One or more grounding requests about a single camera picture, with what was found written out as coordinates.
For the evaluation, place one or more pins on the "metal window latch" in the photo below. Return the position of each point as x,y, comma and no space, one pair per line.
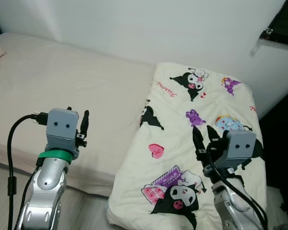
267,34

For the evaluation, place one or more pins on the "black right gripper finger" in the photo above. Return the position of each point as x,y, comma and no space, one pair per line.
199,143
213,135

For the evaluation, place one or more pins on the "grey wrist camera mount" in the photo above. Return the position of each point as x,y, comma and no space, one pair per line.
62,127
240,146

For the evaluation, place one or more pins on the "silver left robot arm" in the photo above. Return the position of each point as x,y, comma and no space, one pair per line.
45,191

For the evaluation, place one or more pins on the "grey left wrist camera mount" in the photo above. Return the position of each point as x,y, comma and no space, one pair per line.
62,127

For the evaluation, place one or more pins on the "cream mattress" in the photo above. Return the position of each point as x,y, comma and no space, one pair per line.
62,72

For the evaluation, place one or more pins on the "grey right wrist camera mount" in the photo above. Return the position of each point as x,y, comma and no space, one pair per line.
240,146

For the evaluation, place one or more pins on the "black window frame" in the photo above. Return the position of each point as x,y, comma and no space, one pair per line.
285,21

